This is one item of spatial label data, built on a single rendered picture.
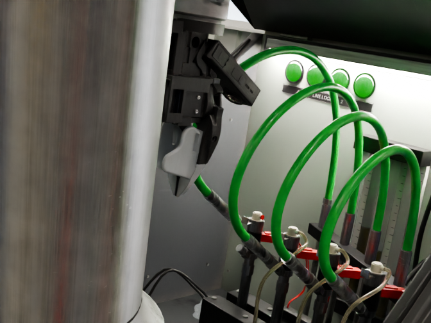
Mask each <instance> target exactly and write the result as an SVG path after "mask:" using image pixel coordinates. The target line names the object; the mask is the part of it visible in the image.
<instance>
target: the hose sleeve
mask: <svg viewBox="0 0 431 323"><path fill-rule="evenodd" d="M210 189H211V188H210ZM203 197H204V198H205V199H206V200H207V201H208V202H209V203H210V204H211V205H212V206H213V207H214V208H215V209H216V210H217V211H218V212H219V213H220V214H221V215H222V216H223V217H224V218H226V219H227V220H228V221H230V216H229V211H228V205H227V204H226V203H225V202H224V201H223V200H222V199H221V198H220V197H219V196H218V195H217V194H216V193H215V192H214V191H213V190H212V189H211V193H210V195H209V196H206V197H205V196H204V195H203Z"/></svg>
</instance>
